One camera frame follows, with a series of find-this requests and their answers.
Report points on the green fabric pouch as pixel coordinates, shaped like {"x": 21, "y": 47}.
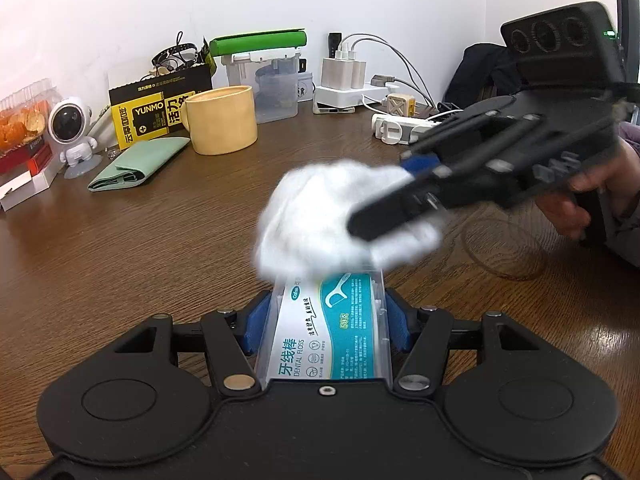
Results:
{"x": 140, "y": 165}

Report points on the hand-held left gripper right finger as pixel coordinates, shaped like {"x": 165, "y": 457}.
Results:
{"x": 400, "y": 326}

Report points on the clear clamshell of orange slices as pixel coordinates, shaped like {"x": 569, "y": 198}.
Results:
{"x": 20, "y": 125}

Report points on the white power strip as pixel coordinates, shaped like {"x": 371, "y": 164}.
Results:
{"x": 395, "y": 130}

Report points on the beige plug adapter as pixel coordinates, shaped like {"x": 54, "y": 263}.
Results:
{"x": 400, "y": 106}

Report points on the small black device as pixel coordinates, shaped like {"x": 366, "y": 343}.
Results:
{"x": 334, "y": 44}

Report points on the person's right hand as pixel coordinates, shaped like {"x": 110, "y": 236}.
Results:
{"x": 605, "y": 172}

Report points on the printed white tin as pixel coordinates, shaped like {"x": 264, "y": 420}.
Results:
{"x": 304, "y": 87}

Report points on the white cotton wad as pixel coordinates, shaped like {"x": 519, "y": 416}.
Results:
{"x": 310, "y": 220}

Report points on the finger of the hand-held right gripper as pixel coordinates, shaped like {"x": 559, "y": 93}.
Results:
{"x": 420, "y": 164}
{"x": 390, "y": 212}

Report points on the black jacket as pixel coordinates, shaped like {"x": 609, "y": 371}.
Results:
{"x": 475, "y": 75}

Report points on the green foam roll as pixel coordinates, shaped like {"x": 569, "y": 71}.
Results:
{"x": 255, "y": 42}

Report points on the black yellow battery box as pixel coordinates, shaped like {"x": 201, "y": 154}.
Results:
{"x": 145, "y": 115}

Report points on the clear plastic container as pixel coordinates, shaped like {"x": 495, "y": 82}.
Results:
{"x": 275, "y": 95}

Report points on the white astronaut figurine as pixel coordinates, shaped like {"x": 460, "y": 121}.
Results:
{"x": 67, "y": 122}

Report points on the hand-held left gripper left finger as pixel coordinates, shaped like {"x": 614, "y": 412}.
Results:
{"x": 257, "y": 326}

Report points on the clear dental floss box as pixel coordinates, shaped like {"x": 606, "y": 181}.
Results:
{"x": 320, "y": 340}

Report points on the yellow mug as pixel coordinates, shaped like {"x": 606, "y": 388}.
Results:
{"x": 225, "y": 125}

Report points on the white box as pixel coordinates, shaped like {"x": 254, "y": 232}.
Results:
{"x": 25, "y": 186}

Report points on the white charger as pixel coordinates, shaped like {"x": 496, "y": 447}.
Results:
{"x": 335, "y": 72}
{"x": 358, "y": 74}

